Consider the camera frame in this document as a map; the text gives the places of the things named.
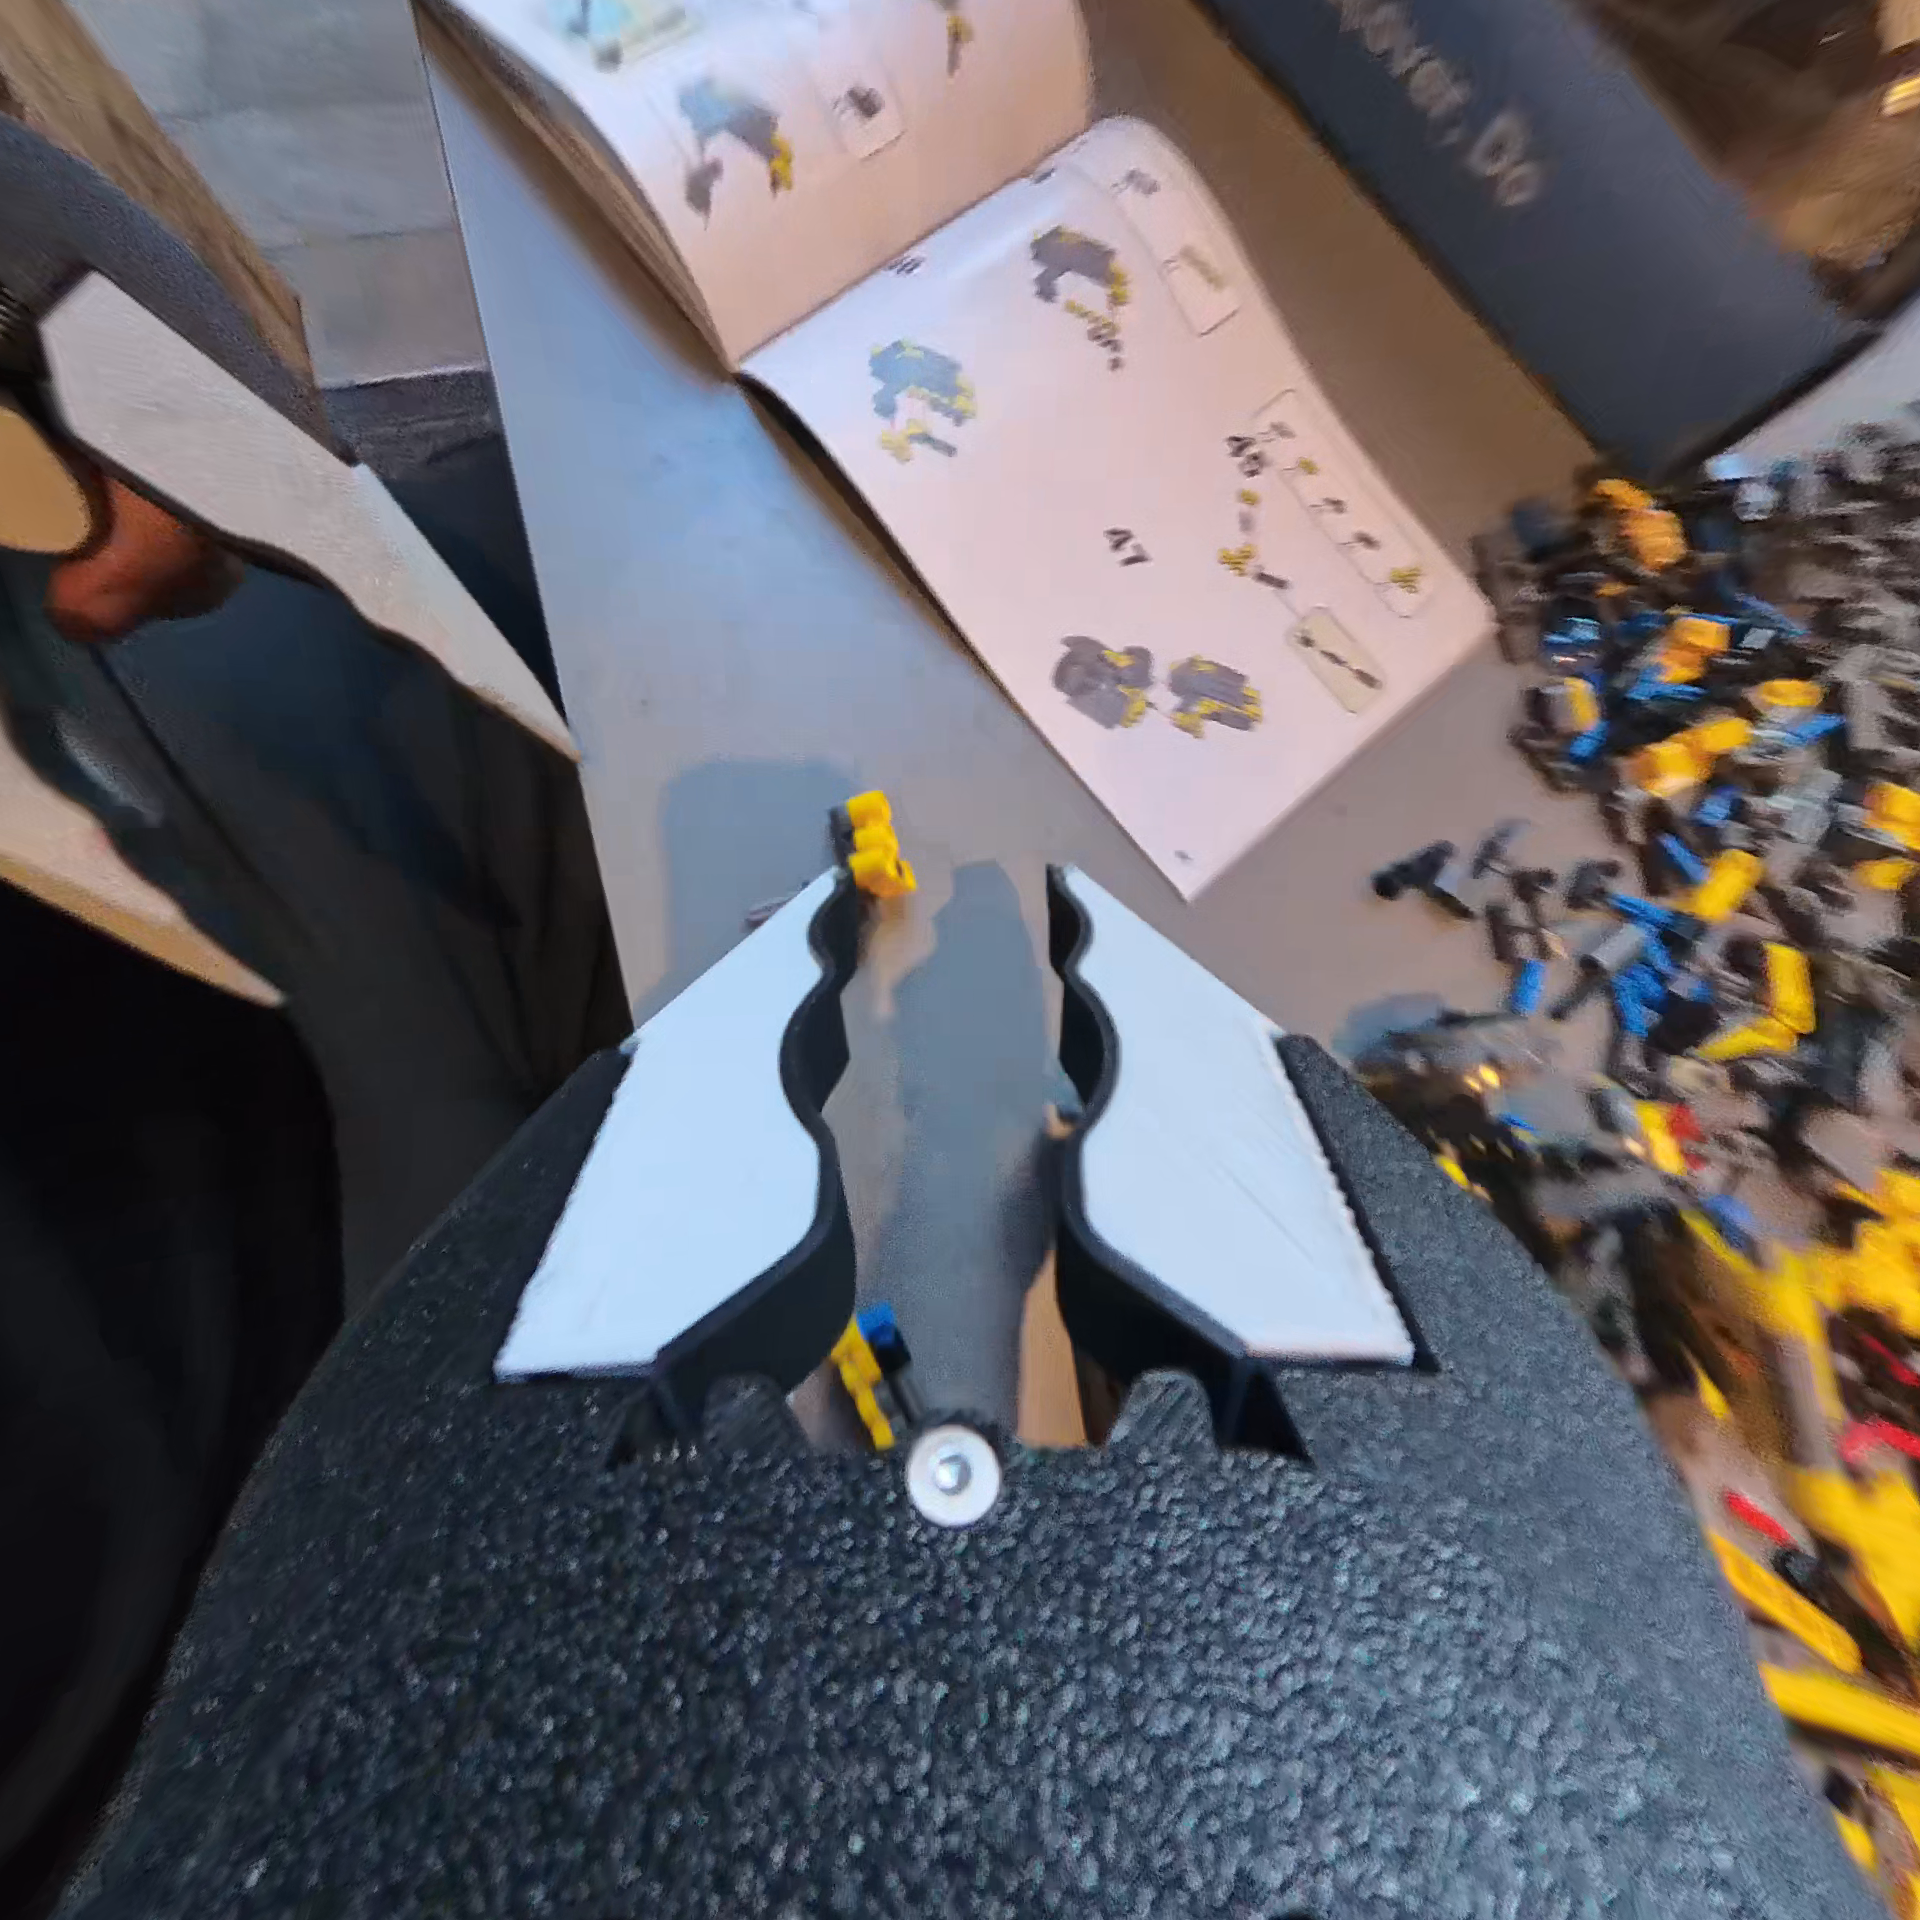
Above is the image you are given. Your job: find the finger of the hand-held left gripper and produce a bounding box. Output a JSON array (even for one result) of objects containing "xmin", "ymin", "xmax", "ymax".
[
  {"xmin": 0, "ymin": 732, "xmax": 290, "ymax": 1011},
  {"xmin": 36, "ymin": 268, "xmax": 585, "ymax": 759}
]

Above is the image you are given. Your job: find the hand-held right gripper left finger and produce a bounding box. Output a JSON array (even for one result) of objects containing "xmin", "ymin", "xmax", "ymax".
[{"xmin": 497, "ymin": 864, "xmax": 868, "ymax": 1420}]

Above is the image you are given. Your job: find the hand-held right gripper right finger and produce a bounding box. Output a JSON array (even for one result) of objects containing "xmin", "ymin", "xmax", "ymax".
[{"xmin": 1045, "ymin": 864, "xmax": 1418, "ymax": 1382}]

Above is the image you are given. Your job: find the small yellow brick connector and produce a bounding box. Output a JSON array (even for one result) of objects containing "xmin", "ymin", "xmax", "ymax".
[{"xmin": 827, "ymin": 1317, "xmax": 899, "ymax": 1452}]

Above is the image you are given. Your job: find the yellow beaded axle assembly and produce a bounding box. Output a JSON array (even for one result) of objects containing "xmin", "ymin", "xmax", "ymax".
[{"xmin": 744, "ymin": 791, "xmax": 922, "ymax": 924}]

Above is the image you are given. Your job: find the instruction booklet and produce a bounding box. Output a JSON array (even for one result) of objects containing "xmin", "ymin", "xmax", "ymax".
[{"xmin": 411, "ymin": 0, "xmax": 1496, "ymax": 903}]

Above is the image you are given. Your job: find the grey desk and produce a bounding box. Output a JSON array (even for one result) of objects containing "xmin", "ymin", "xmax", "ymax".
[{"xmin": 421, "ymin": 0, "xmax": 1920, "ymax": 1893}]

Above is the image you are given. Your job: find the person's left hand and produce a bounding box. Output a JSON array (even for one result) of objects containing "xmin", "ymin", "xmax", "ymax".
[{"xmin": 46, "ymin": 485, "xmax": 250, "ymax": 646}]

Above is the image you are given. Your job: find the person's grey trouser leg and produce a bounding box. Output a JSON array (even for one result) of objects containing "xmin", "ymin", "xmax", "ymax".
[{"xmin": 105, "ymin": 375, "xmax": 634, "ymax": 1291}]

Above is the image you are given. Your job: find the pile of small dark connectors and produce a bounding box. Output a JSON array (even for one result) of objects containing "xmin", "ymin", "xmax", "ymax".
[{"xmin": 1358, "ymin": 435, "xmax": 1920, "ymax": 1143}]

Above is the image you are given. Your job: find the dark cardboard box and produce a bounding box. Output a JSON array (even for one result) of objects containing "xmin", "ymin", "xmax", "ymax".
[{"xmin": 1201, "ymin": 0, "xmax": 1920, "ymax": 483}]

